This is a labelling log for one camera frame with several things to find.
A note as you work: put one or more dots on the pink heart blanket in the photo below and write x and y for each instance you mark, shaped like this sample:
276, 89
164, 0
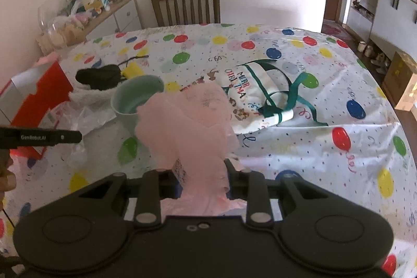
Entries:
47, 59

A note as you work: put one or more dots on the wooden sideboard cabinet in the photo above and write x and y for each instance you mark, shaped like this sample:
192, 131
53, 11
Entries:
120, 15

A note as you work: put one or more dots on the red and white cardboard box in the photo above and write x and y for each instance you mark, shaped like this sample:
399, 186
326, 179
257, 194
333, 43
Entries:
35, 92

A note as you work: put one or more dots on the black cloth pouch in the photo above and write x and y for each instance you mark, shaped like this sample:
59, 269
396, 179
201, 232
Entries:
97, 76

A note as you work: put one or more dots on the white and wood wall unit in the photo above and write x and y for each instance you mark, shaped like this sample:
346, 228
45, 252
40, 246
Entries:
387, 1

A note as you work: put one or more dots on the clear plastic bag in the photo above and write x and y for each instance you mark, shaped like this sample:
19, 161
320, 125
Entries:
84, 121

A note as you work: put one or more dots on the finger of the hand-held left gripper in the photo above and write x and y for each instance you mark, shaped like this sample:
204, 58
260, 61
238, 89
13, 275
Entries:
71, 136

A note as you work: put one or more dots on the polka dot tablecloth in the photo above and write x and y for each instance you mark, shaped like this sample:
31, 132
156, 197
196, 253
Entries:
325, 167

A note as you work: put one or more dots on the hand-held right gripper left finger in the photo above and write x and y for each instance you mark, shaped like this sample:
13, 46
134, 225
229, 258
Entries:
149, 191

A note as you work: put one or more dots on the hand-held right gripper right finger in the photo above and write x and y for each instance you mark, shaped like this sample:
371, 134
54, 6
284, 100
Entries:
258, 196

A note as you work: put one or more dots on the clear glass vase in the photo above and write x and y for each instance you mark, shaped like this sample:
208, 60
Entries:
58, 27

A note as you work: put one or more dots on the pink sheer cloth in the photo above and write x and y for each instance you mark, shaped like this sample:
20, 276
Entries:
185, 128

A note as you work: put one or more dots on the mint green cup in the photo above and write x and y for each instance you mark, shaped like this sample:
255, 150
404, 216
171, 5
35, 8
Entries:
136, 95

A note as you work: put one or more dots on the brown cardboard box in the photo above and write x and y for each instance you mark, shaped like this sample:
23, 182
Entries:
404, 82

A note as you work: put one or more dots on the wooden chair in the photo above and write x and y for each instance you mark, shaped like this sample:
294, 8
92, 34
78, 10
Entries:
185, 4

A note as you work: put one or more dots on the person's left hand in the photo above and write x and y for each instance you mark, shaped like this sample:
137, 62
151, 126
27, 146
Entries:
6, 182

